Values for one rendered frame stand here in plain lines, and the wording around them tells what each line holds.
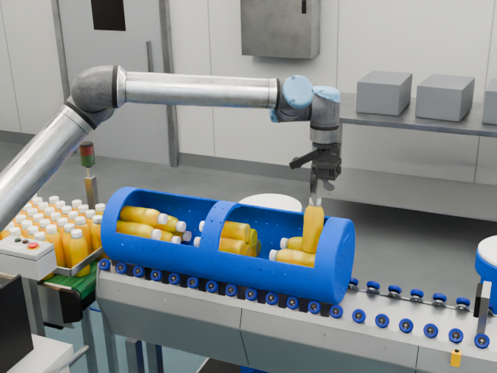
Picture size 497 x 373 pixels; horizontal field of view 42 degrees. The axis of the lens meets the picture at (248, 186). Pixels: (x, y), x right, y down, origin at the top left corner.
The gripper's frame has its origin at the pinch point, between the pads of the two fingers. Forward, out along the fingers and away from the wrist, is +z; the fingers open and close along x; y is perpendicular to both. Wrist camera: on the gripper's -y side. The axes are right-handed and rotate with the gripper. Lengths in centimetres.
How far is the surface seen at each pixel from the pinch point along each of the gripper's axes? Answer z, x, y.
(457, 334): 33, -10, 49
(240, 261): 20.2, -14.0, -20.7
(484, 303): 24, -4, 56
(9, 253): 23, -34, -100
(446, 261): 126, 222, 26
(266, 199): 26, 53, -38
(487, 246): 25, 40, 53
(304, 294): 28.9, -11.6, 0.8
